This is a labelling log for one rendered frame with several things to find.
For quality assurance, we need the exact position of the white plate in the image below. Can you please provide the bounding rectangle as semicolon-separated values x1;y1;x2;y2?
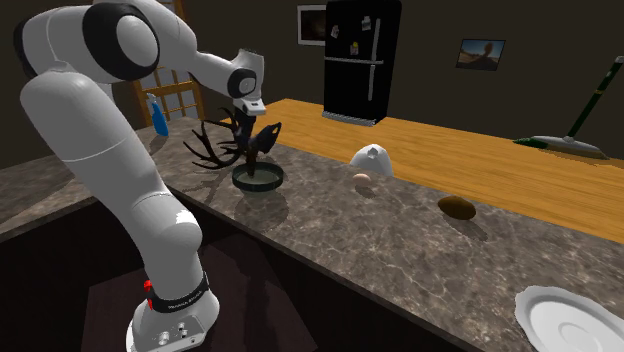
514;285;624;352

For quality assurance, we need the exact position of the black refrigerator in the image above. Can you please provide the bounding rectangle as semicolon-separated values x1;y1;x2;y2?
321;0;403;127

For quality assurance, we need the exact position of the green handled floor mop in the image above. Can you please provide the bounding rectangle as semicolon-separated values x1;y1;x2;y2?
512;55;624;161

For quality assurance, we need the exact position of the brown potato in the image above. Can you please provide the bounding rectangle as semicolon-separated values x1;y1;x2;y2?
437;195;477;222

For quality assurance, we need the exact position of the dark round dish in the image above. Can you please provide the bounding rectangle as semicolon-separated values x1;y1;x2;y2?
231;162;285;193

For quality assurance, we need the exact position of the blue spray bottle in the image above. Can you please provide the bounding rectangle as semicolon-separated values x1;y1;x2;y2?
145;92;170;138

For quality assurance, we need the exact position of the wooden frame window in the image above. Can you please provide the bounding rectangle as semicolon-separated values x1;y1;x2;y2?
131;0;206;129

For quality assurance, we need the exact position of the white dome shaped object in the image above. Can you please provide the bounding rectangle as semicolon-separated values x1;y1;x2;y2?
349;143;395;178

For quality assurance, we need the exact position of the dark robot stand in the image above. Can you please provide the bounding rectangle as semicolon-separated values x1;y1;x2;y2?
80;232;319;352

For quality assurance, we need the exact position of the unframed desert wall picture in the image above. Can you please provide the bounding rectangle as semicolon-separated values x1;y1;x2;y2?
455;38;507;72

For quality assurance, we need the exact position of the black antler ornament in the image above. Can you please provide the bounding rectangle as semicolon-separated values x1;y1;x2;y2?
183;107;283;178

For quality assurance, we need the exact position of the white framed wall picture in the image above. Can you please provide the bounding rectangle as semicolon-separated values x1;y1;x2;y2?
296;4;328;48

